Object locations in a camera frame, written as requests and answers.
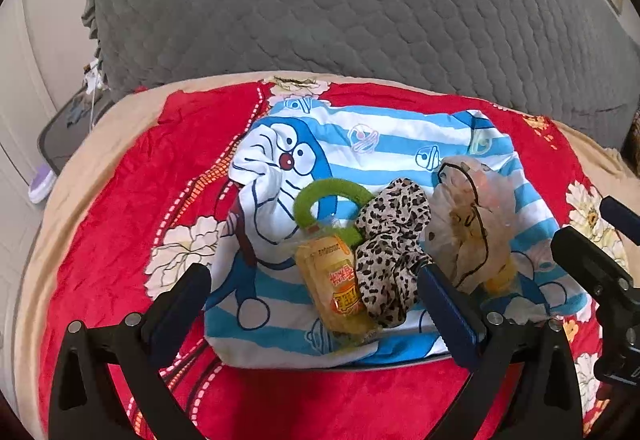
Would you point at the white wardrobe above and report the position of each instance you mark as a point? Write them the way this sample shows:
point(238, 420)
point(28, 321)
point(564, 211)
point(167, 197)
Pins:
point(30, 69)

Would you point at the pile of clothes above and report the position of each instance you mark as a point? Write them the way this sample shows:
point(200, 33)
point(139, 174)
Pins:
point(632, 134)

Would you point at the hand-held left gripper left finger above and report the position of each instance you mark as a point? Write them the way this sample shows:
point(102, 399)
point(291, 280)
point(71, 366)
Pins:
point(180, 305)

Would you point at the dark cloth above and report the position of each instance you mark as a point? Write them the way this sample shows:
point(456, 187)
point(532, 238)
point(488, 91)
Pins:
point(76, 112)

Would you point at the sheer beige scrunchie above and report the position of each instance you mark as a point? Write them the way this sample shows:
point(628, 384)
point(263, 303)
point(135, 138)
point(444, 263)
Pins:
point(480, 230)

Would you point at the leopard print scrunchie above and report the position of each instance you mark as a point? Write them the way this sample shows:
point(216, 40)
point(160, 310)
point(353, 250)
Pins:
point(385, 270)

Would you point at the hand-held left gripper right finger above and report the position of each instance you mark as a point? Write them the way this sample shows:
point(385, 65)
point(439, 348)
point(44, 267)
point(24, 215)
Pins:
point(447, 315)

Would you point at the green fuzzy scrunchie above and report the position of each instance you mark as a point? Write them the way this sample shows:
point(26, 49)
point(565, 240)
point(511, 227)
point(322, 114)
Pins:
point(305, 205)

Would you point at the blue striped cartoon cloth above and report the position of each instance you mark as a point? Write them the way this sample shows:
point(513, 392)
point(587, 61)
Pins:
point(400, 139)

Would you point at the red floral blanket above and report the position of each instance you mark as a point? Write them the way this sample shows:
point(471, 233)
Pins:
point(115, 220)

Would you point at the purple trash bin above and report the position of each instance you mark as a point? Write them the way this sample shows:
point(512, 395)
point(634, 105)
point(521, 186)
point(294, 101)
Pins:
point(42, 185)

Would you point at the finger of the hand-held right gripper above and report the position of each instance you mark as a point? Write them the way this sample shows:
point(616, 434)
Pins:
point(585, 265)
point(620, 217)

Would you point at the grey bedside table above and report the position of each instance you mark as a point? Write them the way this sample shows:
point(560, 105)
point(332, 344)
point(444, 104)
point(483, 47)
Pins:
point(65, 139)

